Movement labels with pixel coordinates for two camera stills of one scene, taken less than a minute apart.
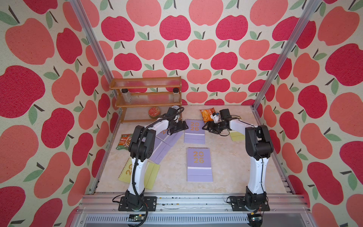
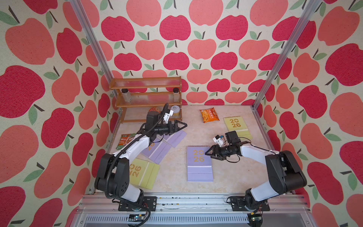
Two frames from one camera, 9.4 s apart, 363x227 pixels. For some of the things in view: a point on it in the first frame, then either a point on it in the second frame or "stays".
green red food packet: x=124 y=142 stays
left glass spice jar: x=126 y=95 stays
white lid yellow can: x=175 y=107 stays
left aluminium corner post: x=87 y=28 stays
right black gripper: x=210 y=124 -> x=215 y=151
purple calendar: x=194 y=134 -> x=199 y=164
